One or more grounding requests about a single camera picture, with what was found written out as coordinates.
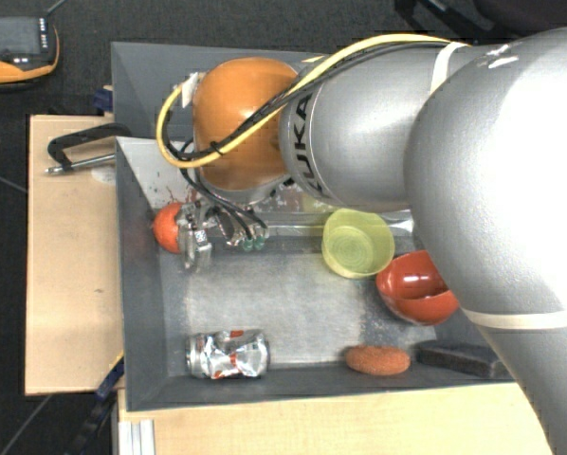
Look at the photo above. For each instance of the orange ball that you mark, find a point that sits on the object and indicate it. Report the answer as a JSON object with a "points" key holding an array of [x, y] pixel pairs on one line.
{"points": [[166, 229]]}

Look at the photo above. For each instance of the dark flat block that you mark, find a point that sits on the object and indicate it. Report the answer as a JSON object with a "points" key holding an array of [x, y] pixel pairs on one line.
{"points": [[459, 358]]}

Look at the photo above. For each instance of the red plastic bowl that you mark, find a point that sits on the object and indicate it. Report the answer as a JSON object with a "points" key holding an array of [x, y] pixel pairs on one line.
{"points": [[414, 296]]}

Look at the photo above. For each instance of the crushed silver drink can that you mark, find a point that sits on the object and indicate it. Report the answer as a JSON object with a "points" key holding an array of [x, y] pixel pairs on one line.
{"points": [[226, 354]]}

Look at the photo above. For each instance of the orange round sponge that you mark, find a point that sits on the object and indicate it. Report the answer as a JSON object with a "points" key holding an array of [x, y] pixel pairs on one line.
{"points": [[377, 360]]}

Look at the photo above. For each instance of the pale wood flat board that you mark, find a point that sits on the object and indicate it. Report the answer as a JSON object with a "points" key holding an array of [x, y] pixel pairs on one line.
{"points": [[70, 273]]}

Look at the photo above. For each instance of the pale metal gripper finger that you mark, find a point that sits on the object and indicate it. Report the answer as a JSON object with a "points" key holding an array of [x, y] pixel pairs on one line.
{"points": [[189, 251], [204, 251]]}

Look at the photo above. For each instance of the clear yellow plastic cup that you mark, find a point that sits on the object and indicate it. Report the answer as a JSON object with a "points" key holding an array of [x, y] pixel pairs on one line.
{"points": [[357, 249]]}

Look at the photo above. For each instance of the grey metal bin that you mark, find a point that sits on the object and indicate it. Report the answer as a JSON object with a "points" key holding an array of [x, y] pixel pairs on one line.
{"points": [[283, 296]]}

